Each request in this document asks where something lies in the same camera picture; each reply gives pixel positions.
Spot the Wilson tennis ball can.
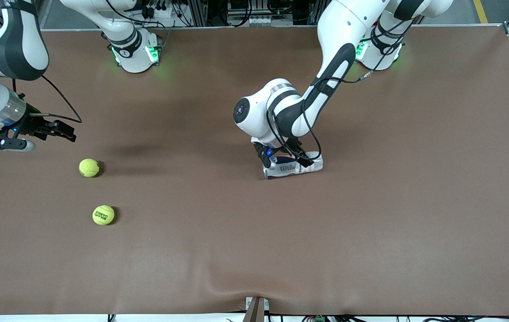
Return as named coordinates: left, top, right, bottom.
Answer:
left=263, top=152, right=324, bottom=180

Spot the plain yellow tennis ball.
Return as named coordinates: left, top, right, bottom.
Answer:
left=79, top=158, right=100, bottom=178

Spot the Roland Garros yellow tennis ball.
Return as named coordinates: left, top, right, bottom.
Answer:
left=92, top=205, right=115, bottom=226

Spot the brown table mat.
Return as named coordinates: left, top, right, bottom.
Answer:
left=0, top=26, right=509, bottom=316

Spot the white terminal block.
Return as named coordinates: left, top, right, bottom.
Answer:
left=228, top=13, right=274, bottom=26

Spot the white power strip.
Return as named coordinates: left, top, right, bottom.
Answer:
left=140, top=0, right=179, bottom=19

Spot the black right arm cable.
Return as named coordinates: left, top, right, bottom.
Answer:
left=12, top=74, right=83, bottom=124

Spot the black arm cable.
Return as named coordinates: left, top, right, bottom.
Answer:
left=12, top=74, right=83, bottom=124
left=266, top=18, right=416, bottom=169

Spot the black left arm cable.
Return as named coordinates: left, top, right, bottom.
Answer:
left=266, top=18, right=416, bottom=169

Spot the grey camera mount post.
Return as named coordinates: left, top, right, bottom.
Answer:
left=242, top=297, right=270, bottom=322

